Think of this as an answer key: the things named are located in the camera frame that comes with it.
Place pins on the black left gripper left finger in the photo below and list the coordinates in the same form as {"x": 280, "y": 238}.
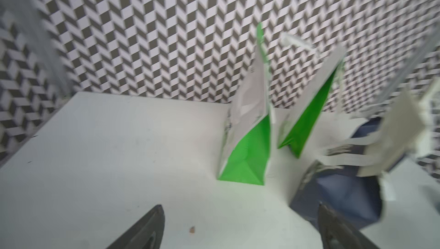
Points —
{"x": 146, "y": 233}

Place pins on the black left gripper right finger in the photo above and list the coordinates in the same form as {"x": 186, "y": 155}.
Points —
{"x": 337, "y": 233}

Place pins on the navy cream Cheerful bag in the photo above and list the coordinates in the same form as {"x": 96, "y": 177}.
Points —
{"x": 366, "y": 154}
{"x": 332, "y": 179}

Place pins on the green white bag front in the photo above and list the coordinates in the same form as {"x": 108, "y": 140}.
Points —
{"x": 247, "y": 139}

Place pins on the green white bag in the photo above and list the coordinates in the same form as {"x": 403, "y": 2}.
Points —
{"x": 303, "y": 115}
{"x": 247, "y": 139}

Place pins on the aluminium corner post right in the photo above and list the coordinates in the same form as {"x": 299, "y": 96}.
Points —
{"x": 428, "y": 46}

